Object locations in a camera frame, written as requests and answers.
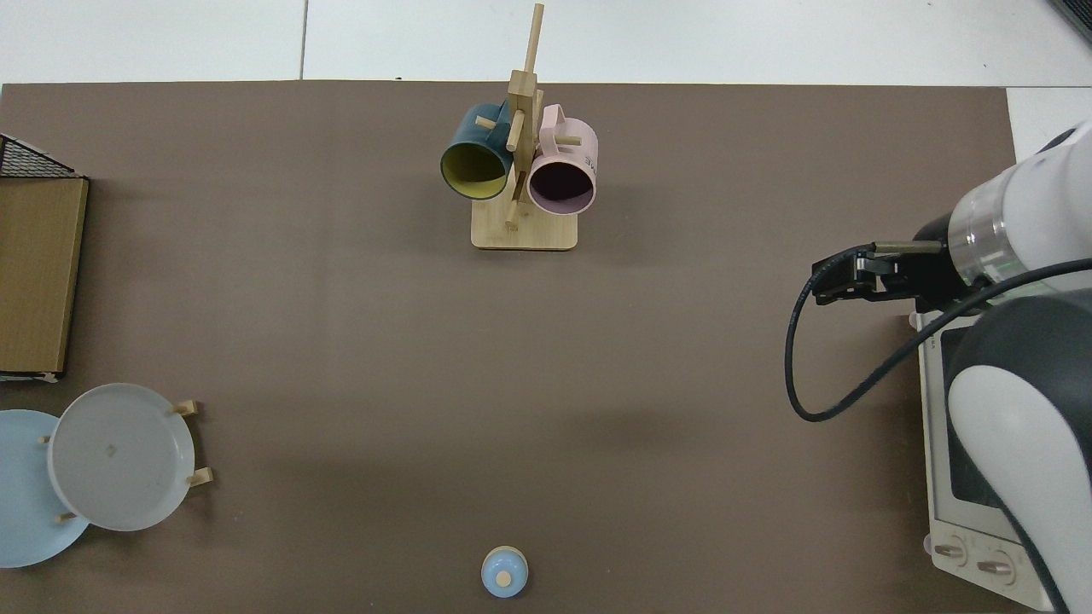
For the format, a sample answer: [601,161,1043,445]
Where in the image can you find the pink cup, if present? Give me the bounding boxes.
[526,104,599,215]

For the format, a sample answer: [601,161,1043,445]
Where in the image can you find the wooden plate rack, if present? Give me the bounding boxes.
[38,399,214,523]

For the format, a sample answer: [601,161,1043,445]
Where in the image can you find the wire basket with wooden floor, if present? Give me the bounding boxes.
[0,134,90,382]

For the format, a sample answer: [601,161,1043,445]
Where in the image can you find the pale toaster oven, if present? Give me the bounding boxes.
[917,311,1067,611]

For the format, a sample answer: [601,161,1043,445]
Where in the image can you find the brown table cloth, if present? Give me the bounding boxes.
[0,81,1025,614]

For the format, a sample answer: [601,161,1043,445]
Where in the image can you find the light blue plate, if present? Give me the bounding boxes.
[0,409,90,568]

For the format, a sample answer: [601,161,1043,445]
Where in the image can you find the dark grey panel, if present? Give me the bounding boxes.
[1048,0,1092,45]

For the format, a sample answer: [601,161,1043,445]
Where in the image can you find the small blue round bell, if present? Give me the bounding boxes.
[481,546,529,599]

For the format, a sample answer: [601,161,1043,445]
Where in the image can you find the wooden cup stand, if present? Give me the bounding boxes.
[471,3,579,252]

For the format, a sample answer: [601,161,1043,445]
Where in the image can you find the dark teal cup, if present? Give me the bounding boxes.
[440,101,515,201]

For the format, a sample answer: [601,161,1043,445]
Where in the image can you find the grey plate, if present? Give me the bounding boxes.
[47,383,195,532]

